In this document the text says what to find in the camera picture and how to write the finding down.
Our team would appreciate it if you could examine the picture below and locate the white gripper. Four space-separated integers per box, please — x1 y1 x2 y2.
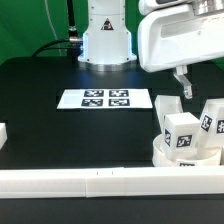
138 3 224 99

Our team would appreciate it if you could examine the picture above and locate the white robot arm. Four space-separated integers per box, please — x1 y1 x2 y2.
78 0 224 99

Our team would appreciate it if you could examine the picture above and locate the white marker sheet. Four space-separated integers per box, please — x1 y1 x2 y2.
57 89 152 109

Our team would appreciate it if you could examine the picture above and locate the white U-shaped fence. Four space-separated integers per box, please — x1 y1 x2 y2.
0 122 224 200

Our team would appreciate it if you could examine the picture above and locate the black thick cable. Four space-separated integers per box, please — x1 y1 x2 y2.
31 0 84 64

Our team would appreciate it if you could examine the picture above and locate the thin grey cable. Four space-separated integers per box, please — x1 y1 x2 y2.
44 0 64 57

